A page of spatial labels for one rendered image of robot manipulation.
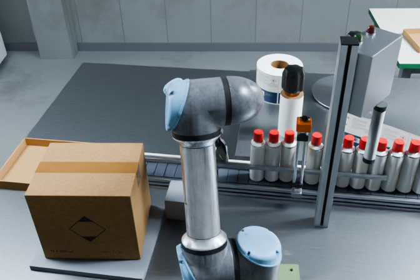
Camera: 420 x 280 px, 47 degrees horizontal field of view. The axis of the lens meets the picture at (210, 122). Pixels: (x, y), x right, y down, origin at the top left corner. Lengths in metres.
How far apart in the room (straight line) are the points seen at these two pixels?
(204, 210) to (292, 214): 0.59
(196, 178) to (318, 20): 3.43
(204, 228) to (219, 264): 0.10
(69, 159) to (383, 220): 1.04
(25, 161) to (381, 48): 1.39
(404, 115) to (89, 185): 1.34
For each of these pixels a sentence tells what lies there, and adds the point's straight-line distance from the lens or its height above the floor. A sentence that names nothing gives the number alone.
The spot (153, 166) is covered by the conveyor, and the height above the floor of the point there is 0.88.
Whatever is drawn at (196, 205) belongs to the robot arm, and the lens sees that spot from 1.17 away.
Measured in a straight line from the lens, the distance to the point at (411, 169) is 1.73.
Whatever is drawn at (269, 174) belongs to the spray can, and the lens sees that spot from 1.72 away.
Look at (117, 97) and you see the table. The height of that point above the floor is 0.83.
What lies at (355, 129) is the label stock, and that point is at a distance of 1.83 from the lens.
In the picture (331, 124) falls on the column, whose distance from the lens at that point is 1.41.
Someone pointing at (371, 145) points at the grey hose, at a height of 1.15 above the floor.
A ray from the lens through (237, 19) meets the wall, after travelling 4.39.
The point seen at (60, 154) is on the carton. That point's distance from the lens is 1.56.
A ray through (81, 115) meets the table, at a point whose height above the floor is 0.83.
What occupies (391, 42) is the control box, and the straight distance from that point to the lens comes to 1.38.
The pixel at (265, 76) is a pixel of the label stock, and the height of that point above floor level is 1.01.
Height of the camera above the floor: 2.05
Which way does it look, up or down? 35 degrees down
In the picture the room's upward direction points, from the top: 2 degrees counter-clockwise
